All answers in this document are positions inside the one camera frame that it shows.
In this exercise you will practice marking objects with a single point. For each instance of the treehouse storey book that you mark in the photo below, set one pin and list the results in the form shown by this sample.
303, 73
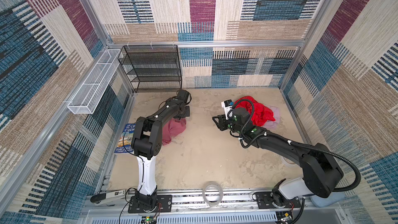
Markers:
124, 144

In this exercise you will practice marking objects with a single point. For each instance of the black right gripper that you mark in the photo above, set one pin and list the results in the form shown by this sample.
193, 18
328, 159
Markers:
222, 121

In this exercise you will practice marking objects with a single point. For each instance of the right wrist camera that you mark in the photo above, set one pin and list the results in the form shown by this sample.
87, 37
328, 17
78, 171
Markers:
227, 107

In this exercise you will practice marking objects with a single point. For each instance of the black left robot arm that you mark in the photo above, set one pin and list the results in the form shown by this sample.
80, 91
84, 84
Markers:
147, 143

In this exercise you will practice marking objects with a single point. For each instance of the black wire shelf rack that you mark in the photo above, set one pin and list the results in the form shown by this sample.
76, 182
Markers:
152, 68

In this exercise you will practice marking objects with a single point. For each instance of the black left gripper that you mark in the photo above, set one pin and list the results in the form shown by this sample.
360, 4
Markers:
187, 114

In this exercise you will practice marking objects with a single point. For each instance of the green circuit board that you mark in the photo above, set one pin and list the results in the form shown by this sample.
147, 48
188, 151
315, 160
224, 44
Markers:
148, 220

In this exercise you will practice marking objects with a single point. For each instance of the white wire mesh basket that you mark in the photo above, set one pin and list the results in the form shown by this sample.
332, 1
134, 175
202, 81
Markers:
89, 94

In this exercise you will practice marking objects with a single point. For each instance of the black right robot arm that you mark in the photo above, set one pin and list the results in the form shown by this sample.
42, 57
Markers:
320, 171

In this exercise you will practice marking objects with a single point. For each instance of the small right circuit board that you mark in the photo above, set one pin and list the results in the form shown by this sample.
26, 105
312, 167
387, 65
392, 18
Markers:
284, 217

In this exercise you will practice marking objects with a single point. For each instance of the pink ribbed cloth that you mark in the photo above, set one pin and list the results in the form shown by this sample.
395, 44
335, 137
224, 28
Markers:
172, 129

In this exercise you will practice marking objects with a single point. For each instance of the clear tape roll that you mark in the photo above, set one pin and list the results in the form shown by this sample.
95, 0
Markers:
212, 194

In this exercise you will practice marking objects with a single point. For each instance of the red cloth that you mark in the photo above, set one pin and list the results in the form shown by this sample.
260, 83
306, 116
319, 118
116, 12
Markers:
261, 115

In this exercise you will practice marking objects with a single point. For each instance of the white masking tape roll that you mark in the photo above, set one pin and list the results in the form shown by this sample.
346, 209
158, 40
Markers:
287, 162

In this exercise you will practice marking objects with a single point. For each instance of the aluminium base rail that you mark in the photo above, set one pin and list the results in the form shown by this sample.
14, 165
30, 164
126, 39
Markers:
239, 206

